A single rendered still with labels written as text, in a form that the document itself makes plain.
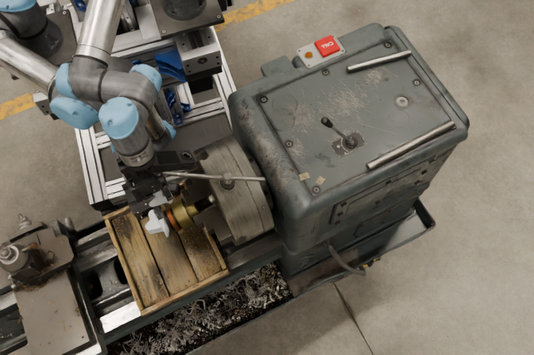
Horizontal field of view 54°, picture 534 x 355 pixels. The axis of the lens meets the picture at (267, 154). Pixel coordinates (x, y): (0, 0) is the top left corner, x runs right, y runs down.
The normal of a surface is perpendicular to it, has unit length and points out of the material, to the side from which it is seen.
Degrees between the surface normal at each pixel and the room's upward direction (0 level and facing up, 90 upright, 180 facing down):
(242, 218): 53
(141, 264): 0
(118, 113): 13
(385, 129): 0
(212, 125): 0
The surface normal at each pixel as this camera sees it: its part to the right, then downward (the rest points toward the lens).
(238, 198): 0.22, 0.05
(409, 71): -0.02, -0.42
